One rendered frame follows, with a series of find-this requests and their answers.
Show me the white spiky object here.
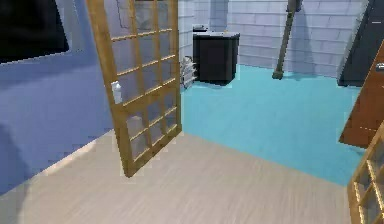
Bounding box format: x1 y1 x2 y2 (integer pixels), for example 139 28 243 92
181 55 198 90

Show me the black cabinet with grey top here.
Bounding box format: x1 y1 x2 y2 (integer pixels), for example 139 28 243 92
192 31 241 85

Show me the brown wooden room door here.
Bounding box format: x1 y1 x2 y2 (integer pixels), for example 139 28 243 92
338 40 384 149

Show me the white door handle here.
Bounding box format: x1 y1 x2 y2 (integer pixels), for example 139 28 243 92
110 80 124 105

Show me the olive floor lamp post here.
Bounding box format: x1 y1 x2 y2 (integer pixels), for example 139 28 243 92
271 0 304 81

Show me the black framed wall picture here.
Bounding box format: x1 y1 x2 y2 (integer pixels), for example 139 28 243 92
0 0 70 64

